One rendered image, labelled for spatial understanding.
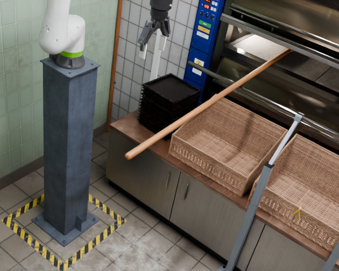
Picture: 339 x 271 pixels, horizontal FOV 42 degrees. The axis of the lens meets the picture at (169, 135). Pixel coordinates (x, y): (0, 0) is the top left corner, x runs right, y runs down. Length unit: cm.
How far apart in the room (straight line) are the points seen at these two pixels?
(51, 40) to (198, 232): 156
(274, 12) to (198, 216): 132
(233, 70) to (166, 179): 83
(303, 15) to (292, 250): 131
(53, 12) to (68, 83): 40
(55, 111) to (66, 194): 56
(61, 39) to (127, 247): 149
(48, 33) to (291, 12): 135
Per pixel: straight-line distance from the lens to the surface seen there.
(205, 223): 285
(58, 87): 235
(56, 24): 206
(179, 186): 281
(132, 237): 304
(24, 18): 281
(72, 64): 230
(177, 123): 198
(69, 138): 248
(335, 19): 260
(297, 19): 264
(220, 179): 265
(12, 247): 299
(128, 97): 358
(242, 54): 285
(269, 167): 230
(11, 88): 295
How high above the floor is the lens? 230
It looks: 36 degrees down
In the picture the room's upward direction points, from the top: 11 degrees clockwise
